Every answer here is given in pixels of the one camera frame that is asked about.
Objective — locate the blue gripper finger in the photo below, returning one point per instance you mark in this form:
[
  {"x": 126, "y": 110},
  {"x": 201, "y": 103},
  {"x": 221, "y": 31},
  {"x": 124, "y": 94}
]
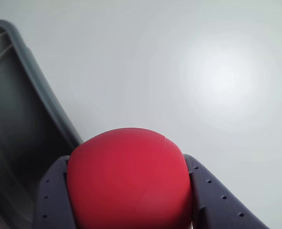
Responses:
[
  {"x": 52, "y": 198},
  {"x": 214, "y": 205}
]

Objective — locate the red ball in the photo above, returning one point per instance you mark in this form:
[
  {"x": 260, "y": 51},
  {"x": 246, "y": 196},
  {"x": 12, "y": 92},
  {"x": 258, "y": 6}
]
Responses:
[{"x": 128, "y": 181}]

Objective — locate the grey plastic container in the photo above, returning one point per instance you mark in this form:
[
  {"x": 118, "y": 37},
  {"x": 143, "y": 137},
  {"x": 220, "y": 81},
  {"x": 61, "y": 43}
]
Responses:
[{"x": 12, "y": 119}]

